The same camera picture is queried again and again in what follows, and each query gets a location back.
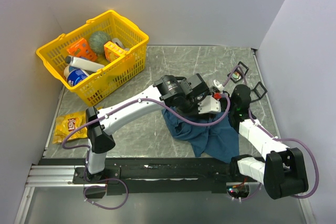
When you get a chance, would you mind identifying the orange yellow snack box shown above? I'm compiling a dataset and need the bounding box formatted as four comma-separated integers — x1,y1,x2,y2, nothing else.
104,41,127,62

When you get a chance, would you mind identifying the green round melon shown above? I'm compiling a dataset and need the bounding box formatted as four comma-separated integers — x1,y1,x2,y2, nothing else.
89,31,111,55

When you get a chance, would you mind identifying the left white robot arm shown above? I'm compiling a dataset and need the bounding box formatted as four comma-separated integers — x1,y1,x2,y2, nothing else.
85,73,210,183

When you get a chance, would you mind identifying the blue white container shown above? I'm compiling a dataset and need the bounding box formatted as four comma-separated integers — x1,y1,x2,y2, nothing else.
64,65,89,87

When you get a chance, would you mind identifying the round pale green brooch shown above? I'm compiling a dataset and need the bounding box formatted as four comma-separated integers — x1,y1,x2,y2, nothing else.
232,71,240,80

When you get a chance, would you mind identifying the yellow plastic shopping basket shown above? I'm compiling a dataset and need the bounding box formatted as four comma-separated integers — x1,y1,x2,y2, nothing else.
36,10,149,106

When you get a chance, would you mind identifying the black square frame marker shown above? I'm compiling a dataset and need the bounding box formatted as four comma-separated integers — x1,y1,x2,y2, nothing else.
227,61,249,83

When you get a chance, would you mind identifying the white tube bottle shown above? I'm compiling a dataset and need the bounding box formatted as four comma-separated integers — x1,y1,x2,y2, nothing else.
65,55,104,72

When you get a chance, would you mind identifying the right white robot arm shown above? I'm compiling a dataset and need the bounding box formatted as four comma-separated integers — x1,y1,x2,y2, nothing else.
228,84,309,199

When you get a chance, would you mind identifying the dark blue t-shirt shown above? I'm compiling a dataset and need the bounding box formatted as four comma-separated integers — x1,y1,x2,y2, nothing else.
162,109,239,163

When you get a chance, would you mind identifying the aluminium extrusion rail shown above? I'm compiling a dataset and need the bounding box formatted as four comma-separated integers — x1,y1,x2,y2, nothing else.
25,163,87,188

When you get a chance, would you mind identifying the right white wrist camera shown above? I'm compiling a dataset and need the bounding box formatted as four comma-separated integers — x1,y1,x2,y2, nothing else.
213,80,225,93

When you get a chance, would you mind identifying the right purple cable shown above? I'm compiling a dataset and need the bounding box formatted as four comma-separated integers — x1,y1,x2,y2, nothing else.
222,65,320,204

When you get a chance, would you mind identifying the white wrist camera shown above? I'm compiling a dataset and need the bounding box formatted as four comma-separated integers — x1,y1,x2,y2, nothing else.
213,80,225,93
197,95,221,114

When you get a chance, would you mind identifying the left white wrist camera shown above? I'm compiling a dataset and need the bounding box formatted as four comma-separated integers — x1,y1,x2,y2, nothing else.
197,95,221,114

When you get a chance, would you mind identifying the yellow chips bag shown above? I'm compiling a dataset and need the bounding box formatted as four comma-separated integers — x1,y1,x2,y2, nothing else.
52,111,86,144

